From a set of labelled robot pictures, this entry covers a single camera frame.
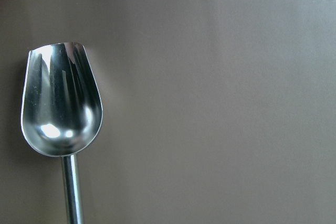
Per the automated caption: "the metal ice scoop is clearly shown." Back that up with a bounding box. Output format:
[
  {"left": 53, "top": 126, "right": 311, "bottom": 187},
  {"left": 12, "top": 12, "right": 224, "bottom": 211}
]
[{"left": 20, "top": 42, "right": 103, "bottom": 223}]

